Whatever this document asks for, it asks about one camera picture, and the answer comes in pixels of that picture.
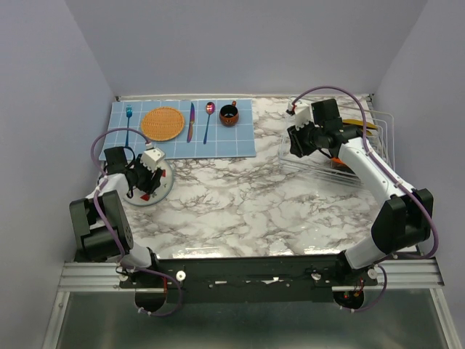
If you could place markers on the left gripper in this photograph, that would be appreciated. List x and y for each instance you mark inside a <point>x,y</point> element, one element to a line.
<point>149,185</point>

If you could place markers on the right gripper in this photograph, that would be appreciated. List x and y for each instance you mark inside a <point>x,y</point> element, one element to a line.
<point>296,147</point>

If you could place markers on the watermelon pattern plate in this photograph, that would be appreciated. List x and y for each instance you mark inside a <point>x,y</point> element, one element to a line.
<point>140,198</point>

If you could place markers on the yellow plate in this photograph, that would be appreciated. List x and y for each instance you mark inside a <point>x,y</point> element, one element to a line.
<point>359,124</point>

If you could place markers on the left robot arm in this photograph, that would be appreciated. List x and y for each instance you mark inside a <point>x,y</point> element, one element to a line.
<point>100,225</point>

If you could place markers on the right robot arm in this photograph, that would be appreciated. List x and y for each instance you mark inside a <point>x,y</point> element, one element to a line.
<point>405,216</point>

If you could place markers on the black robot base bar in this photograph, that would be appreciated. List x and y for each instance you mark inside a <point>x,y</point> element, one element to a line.
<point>250,279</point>

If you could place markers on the orange plate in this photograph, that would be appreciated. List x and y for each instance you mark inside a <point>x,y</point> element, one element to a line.
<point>338,161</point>

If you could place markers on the woven orange trivet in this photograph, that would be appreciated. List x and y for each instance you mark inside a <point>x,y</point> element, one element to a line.
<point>162,124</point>

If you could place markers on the blue fork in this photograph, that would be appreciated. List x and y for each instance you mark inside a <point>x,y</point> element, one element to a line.
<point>128,118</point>

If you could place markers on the iridescent knife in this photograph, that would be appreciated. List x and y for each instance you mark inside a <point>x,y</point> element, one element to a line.
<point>191,123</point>

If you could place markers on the brown ceramic mug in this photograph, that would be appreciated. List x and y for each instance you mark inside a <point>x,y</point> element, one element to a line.
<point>229,114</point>

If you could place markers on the blue grid placemat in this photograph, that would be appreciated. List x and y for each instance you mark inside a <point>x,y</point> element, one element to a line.
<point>223,142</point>

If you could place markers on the iridescent spoon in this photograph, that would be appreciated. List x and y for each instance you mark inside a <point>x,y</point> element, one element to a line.
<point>210,110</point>

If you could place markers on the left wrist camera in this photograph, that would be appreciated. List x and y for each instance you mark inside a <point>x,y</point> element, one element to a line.
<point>151,158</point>

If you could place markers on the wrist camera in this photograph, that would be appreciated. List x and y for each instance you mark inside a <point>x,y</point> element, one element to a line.
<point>151,158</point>
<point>302,114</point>

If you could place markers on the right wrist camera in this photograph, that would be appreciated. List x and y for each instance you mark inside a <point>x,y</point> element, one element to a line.
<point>302,114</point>

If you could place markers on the white wire dish rack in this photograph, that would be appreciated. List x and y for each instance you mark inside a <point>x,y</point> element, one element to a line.
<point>316,165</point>

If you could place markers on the aluminium frame rail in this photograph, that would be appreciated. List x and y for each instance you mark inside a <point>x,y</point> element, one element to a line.
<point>102,277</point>

